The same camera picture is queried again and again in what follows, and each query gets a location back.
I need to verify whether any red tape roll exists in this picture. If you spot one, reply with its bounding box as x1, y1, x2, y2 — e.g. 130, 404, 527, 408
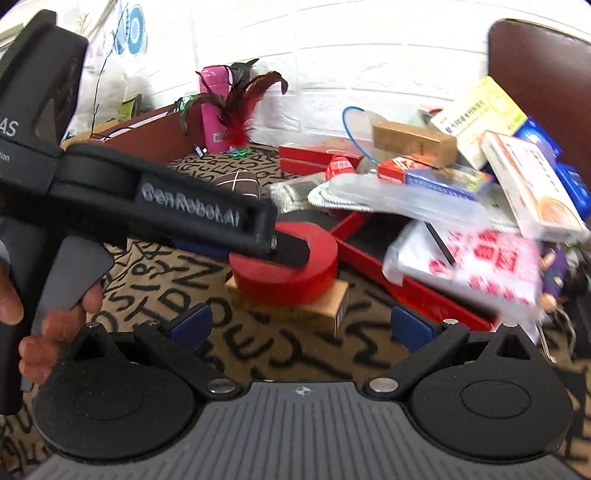
228, 222, 339, 306

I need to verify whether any orange white medicine box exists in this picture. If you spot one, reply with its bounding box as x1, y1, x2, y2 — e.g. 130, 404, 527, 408
481, 131, 589, 243

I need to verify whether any clear plastic tube case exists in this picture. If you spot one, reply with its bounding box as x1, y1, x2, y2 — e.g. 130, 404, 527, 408
328, 173, 489, 230

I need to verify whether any person's left hand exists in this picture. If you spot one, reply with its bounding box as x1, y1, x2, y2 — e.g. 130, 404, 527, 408
1, 266, 103, 385

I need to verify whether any red tray lid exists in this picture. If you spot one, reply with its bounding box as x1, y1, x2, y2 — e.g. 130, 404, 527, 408
276, 209, 495, 333

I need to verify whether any small brown cardboard box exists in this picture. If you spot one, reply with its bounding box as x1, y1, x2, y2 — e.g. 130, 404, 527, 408
225, 277, 349, 336

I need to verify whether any brown checkered pouch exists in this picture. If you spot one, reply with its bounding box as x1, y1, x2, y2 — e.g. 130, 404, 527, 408
212, 170, 262, 200

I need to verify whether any letter patterned tablecloth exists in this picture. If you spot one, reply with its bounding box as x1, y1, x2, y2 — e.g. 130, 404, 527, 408
1, 147, 590, 479

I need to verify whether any brown long box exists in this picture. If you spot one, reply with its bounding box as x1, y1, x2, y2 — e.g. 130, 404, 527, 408
61, 105, 205, 164

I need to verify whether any red white plastic packet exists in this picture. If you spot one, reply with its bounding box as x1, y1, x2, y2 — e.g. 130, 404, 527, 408
383, 221, 541, 324

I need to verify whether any red feather toy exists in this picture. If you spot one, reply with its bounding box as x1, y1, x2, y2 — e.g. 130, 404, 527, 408
179, 58, 288, 149

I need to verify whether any tan rectangular box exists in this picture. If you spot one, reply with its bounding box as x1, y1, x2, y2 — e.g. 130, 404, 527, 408
372, 122, 458, 168

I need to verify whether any red blue toothpaste box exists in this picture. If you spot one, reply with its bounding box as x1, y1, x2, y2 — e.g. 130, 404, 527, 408
377, 157, 493, 201

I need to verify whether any pink water bottle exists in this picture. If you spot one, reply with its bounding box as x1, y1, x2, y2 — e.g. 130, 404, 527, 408
199, 65, 232, 153

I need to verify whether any blue medicine box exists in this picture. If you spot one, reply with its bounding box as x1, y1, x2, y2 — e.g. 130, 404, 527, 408
555, 162, 591, 220
514, 117, 563, 166

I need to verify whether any yellow medicine box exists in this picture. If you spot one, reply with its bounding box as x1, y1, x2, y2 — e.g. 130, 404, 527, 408
430, 76, 528, 170

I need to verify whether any dark wooden headboard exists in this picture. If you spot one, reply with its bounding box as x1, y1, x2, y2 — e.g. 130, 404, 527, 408
488, 19, 590, 175

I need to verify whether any purple figure keychain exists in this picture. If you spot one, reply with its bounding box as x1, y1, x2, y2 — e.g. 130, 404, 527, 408
540, 245, 568, 313

